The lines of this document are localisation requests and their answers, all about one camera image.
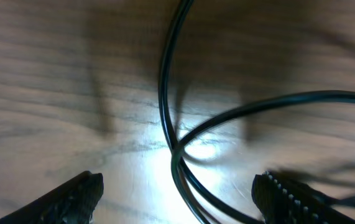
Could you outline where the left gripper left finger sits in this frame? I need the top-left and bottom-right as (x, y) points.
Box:
(0, 171), (104, 224)

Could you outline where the black usb cable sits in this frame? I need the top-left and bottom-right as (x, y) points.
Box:
(157, 0), (355, 224)

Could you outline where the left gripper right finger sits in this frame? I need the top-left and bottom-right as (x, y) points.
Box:
(251, 172), (355, 224)

